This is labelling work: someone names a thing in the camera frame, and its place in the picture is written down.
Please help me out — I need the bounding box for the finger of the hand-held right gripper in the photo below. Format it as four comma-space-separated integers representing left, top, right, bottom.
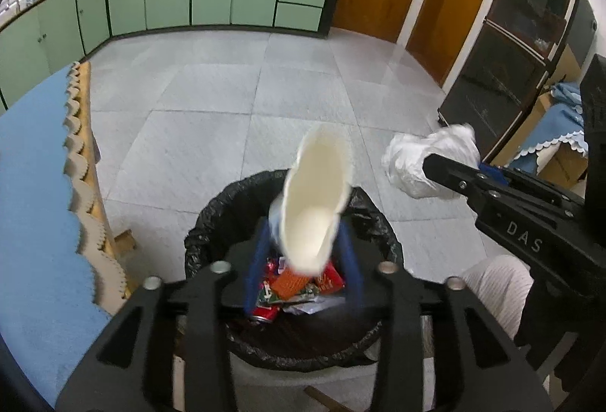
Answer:
422, 152, 499, 205
477, 162, 584, 210

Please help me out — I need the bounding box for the white crumpled snack packet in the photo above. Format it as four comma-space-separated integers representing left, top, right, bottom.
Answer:
283, 293, 347, 316

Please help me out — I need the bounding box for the green and white snack bag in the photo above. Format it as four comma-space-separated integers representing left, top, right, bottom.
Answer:
256, 281, 278, 309

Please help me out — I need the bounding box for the orange knitted packet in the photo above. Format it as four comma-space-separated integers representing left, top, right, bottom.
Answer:
273, 267, 309, 302

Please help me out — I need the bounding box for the black glass cabinet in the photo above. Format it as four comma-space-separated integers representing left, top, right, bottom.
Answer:
437, 0, 598, 167

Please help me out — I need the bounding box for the green base cabinet row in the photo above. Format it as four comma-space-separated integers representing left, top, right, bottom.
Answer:
0, 0, 111, 114

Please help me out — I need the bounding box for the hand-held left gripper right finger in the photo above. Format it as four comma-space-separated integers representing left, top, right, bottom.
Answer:
337, 218, 554, 412

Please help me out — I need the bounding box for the blue cloth with white trim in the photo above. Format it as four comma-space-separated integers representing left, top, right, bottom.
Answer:
518, 80, 588, 167

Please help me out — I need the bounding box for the white plastic bag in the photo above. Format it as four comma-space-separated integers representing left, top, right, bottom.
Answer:
381, 122, 482, 201

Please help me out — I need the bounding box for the person's leg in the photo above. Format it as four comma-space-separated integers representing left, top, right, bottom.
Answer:
461, 254, 535, 340

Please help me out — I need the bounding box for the brown cardboard box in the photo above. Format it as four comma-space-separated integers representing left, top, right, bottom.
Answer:
508, 46, 590, 186

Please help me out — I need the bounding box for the red printed box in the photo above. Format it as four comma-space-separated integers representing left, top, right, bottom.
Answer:
312, 262, 346, 295

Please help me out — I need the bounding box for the table with blue cloth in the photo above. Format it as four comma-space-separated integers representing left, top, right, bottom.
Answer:
0, 61, 130, 412

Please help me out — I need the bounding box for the red drink can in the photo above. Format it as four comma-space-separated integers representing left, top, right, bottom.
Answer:
250, 304, 283, 326

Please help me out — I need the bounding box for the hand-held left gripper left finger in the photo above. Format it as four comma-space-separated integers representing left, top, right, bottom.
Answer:
57, 220, 272, 412

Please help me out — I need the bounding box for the white paper cup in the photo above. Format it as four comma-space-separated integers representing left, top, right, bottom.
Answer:
268, 123, 355, 277

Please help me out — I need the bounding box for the bin with black liner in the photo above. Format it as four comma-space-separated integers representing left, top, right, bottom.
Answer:
184, 170, 405, 370

